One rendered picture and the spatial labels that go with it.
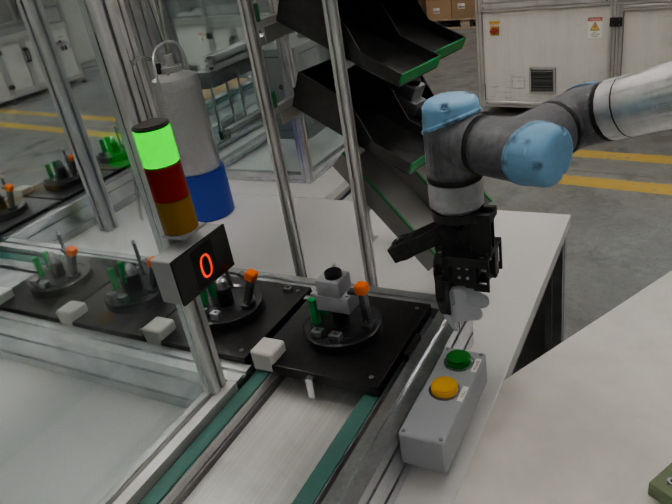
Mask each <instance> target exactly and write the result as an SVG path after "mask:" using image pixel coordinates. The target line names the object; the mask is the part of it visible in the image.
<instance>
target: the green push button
mask: <svg viewBox="0 0 672 504"><path fill-rule="evenodd" d="M446 363H447V365H448V366H449V367H451V368H453V369H464V368H467V367H468V366H469V365H470V364H471V355H470V353H469V352H467V351H465V350H461V349H457V350H453V351H451V352H449V353H448V354H447V355H446Z"/></svg>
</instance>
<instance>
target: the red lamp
mask: <svg viewBox="0 0 672 504"><path fill-rule="evenodd" d="M144 172H145V175H146V178H147V181H148V184H149V187H150V191H151V194H152V197H153V200H154V202H156V203H159V204H166V203H172V202H175V201H178V200H181V199H183V198H185V197H186V196H187V195H188V194H189V188H188V185H187V181H186V178H185V174H184V171H183V167H182V164H181V160H180V159H179V160H178V161H177V162H176V163H174V164H172V165H170V166H167V167H163V168H159V169H145V168H144Z"/></svg>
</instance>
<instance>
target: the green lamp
mask: <svg viewBox="0 0 672 504"><path fill-rule="evenodd" d="M132 133H133V137H134V140H135V143H136V146H137V149H138V152H139V156H140V159H141V162H142V165H143V167H144V168H145V169H159V168H163V167H167V166H170V165H172V164H174V163H176V162H177V161H178V160H179V159H180V157H179V153H178V150H177V146H176V143H175V139H174V136H173V132H172V129H171V125H170V123H169V124H168V125H167V126H166V127H164V128H162V129H159V130H156V131H152V132H147V133H135V132H132Z"/></svg>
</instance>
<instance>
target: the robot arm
mask: <svg viewBox="0 0 672 504"><path fill-rule="evenodd" d="M480 111H481V107H480V105H479V98H478V97H477V95H475V94H472V93H471V92H464V91H455V92H446V93H442V94H438V95H435V96H432V97H430V98H429V99H427V100H426V101H425V102H424V103H423V105H422V131H421V134H422V135H423V141H424V151H425V162H426V172H427V186H428V196H429V206H430V208H431V210H432V218H433V220H434V222H432V223H430V224H428V225H426V226H424V227H421V228H419V229H417V230H415V231H413V232H410V233H408V234H407V233H406V234H403V235H401V236H399V237H397V238H396V239H395V240H394V241H393V242H392V243H391V244H392V245H391V246H390V248H389V249H388V250H387V251H388V253H389V254H390V256H391V258H392V259H393V261H394V262H395V263H398V262H400V261H405V260H408V259H410V258H412V257H413V256H414V255H417V254H419V253H421V252H424V251H426V250H428V249H431V248H433V247H434V250H435V251H436V253H435V256H434V260H433V268H434V269H433V275H434V280H435V294H436V300H437V304H438V306H439V309H440V312H441V313H442V314H443V316H444V318H445V320H446V321H447V322H448V324H449V325H450V326H451V327H452V329H453V330H454V331H458V332H459V330H460V328H461V321H475V320H480V319H481V318H482V317H483V313H482V310H481V309H480V308H485V307H487V306H488V305H489V298H488V296H487V295H485V294H483V293H481V292H487V293H490V279H491V278H496V277H497V275H498V273H499V269H502V268H503V266H502V241H501V237H495V233H494V218H495V216H496V215H497V205H490V204H483V203H484V184H483V176H487V177H491V178H496V179H500V180H505V181H509V182H512V183H514V184H517V185H520V186H535V187H541V188H547V187H551V186H554V185H555V184H557V183H558V182H559V181H560V180H561V179H562V176H563V174H564V173H566V172H567V171H568V168H569V166H570V163H571V160H572V155H573V153H574V152H576V151H578V150H580V149H581V148H583V147H586V146H590V145H594V144H599V143H604V142H609V141H614V140H620V139H625V138H630V137H635V136H640V135H645V134H650V133H655V132H660V131H665V130H670V129H672V61H669V62H666V63H663V64H659V65H656V66H652V67H649V68H645V69H642V70H638V71H635V72H631V73H628V74H625V75H621V76H618V77H614V78H611V79H607V80H604V81H601V82H597V81H591V82H586V83H582V84H578V85H575V86H573V87H571V88H569V89H567V90H566V91H565V92H564V93H562V94H560V95H558V96H556V97H554V98H552V99H550V100H548V101H546V102H544V103H542V104H540V105H538V106H536V107H534V108H532V109H530V110H528V111H526V112H524V113H522V114H520V115H518V116H516V117H501V116H493V115H487V114H481V113H480ZM498 247H499V258H498ZM483 283H487V285H485V284H483Z"/></svg>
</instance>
